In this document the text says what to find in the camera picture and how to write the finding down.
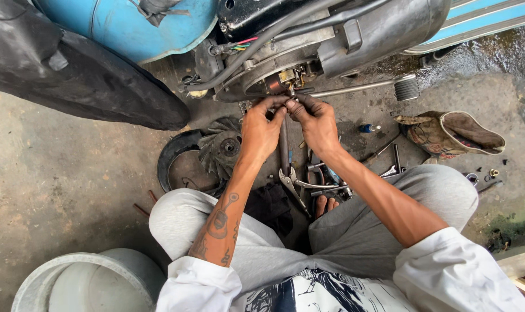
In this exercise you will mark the camouflage cap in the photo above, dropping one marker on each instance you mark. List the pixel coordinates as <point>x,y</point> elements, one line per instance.
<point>450,134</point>

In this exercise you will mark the silver locking pliers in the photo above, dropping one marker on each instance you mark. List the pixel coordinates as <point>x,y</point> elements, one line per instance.
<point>293,184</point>

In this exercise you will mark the black metal bar tool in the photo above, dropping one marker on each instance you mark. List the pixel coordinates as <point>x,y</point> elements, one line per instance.
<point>397,157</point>

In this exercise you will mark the dark metal rod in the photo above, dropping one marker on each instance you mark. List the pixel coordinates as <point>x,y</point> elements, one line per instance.
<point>284,145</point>

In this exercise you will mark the person's foot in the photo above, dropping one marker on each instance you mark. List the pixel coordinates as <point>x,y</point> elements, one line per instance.
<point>325,204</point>

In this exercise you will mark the metal kick starter lever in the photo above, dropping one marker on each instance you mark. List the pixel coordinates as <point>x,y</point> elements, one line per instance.
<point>375,86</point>

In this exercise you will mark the black round fan cover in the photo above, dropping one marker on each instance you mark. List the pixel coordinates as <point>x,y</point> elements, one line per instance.
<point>173,154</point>

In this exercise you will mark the blue scooter body panel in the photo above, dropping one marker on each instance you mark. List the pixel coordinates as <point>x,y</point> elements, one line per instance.
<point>128,26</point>

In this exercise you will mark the grey scooter engine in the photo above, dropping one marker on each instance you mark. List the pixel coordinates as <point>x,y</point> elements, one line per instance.
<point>297,47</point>

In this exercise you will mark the small metal cup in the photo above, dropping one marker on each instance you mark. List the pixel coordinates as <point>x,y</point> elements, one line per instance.
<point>472,177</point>

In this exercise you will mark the thin rusty rods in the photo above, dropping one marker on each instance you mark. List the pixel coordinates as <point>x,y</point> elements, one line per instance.
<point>143,203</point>

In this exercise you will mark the long thin screwdriver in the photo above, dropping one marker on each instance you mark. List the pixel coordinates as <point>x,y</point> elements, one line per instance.
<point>380,150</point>

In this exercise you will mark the black vinyl cover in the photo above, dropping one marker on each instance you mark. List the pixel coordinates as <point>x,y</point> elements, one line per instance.
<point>67,73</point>

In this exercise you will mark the brass nut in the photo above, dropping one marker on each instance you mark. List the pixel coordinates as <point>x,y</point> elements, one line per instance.
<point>494,172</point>

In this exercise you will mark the small blue white bottle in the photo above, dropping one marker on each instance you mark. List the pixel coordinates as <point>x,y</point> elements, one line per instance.
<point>369,128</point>

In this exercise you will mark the grey flywheel fan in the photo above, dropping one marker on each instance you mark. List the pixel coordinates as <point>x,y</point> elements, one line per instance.
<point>221,147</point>

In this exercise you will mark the person's white printed shirt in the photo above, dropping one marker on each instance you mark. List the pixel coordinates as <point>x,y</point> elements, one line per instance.
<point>331,286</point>

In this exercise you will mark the steel socket wrench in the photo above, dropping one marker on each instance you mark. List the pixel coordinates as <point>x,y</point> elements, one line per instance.
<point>330,190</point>

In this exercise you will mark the person's left hand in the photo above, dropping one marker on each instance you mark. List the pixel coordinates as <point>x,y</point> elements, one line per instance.
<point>258,134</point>

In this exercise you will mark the person's grey trousers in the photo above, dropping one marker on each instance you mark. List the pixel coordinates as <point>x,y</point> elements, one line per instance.
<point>323,229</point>

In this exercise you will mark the person's right hand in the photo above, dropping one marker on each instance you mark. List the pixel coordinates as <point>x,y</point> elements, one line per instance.
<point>318,128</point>

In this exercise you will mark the silver wrench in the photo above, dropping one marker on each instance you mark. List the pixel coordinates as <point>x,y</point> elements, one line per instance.
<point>391,171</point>

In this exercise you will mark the black cloth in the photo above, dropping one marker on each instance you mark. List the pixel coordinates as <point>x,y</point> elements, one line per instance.
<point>269,208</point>

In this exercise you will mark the wooden bench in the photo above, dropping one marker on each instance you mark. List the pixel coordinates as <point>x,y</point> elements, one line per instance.
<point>520,271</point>

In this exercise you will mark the white plastic bucket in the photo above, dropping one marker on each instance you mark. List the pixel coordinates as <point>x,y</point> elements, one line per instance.
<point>89,281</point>

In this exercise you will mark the blue striped scooter floorboard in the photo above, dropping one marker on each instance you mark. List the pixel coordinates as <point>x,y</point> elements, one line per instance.
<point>479,21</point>

